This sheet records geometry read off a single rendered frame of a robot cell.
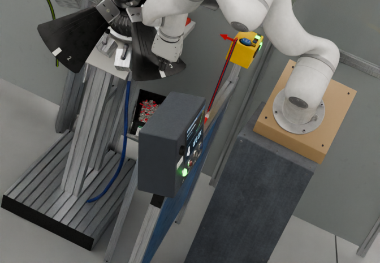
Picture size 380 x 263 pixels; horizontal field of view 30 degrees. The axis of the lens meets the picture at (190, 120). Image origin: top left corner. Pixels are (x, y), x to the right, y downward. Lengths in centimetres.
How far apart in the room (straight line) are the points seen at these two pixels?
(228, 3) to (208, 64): 155
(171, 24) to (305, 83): 49
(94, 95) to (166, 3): 89
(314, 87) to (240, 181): 60
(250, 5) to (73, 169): 158
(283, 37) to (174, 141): 47
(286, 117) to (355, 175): 108
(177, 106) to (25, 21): 194
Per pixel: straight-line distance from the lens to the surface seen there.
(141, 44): 258
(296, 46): 212
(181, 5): 219
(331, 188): 366
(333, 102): 265
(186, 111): 198
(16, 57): 395
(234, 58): 287
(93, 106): 305
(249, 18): 194
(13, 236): 323
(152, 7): 227
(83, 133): 315
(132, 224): 343
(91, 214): 330
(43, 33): 264
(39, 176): 342
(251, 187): 265
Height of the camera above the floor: 231
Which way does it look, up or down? 33 degrees down
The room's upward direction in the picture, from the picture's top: 20 degrees clockwise
